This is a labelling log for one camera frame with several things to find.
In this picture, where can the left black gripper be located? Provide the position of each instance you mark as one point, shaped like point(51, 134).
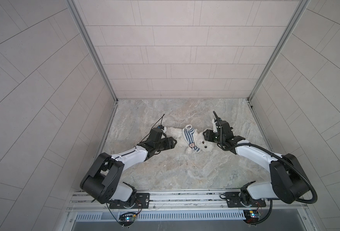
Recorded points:
point(168, 143)

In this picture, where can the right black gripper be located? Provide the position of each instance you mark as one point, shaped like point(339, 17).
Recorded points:
point(208, 134)

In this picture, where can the white plush teddy bear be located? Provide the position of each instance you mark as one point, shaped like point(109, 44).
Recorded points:
point(182, 145)

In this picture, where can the blue white striped knit sweater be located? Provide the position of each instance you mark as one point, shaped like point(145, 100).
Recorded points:
point(188, 134)

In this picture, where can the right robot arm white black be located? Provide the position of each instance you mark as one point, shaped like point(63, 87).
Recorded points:
point(288, 181)

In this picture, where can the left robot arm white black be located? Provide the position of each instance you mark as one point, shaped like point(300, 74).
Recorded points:
point(102, 181)

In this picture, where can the white ventilation grille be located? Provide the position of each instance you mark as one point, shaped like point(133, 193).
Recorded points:
point(165, 215)

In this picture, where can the left green circuit board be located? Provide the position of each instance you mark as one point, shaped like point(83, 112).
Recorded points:
point(127, 219)

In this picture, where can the green circuit board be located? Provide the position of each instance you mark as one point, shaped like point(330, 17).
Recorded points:
point(251, 216)
point(127, 219)

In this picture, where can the right green circuit board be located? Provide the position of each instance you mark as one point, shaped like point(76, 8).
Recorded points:
point(251, 216)

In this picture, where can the right corner aluminium profile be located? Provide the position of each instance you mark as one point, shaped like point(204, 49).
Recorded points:
point(301, 7)

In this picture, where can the corner aluminium profile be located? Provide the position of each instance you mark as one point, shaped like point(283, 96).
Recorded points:
point(88, 42)
point(301, 7)

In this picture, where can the left corner aluminium profile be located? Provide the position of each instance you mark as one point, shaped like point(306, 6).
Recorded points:
point(88, 42)

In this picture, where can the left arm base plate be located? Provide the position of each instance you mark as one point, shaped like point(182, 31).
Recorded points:
point(140, 201)

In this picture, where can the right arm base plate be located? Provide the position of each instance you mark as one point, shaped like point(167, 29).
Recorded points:
point(234, 200)

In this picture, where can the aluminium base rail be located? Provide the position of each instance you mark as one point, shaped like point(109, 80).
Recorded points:
point(162, 200)

